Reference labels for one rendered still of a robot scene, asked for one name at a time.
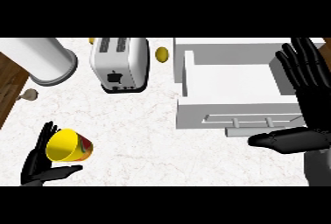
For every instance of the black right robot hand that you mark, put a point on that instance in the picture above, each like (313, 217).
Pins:
(309, 84)

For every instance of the small yellow fruit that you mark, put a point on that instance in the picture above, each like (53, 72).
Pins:
(90, 40)

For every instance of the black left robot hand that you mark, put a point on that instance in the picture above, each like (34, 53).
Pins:
(36, 166)

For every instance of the white cylindrical canister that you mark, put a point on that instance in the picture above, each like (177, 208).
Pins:
(39, 59)

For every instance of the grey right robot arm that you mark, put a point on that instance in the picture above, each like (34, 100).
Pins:
(318, 168)

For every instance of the yellow lemon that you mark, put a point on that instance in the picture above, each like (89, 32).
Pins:
(161, 54)

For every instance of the brown wooden board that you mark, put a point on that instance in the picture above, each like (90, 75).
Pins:
(9, 84)

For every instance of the yellow cup with red print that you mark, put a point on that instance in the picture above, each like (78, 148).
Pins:
(68, 145)

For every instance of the white toaster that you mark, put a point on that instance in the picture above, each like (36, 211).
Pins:
(120, 64)

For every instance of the small beige knob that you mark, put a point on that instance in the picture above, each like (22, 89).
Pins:
(28, 94)

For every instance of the white open drawer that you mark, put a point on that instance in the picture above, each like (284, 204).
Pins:
(228, 78)

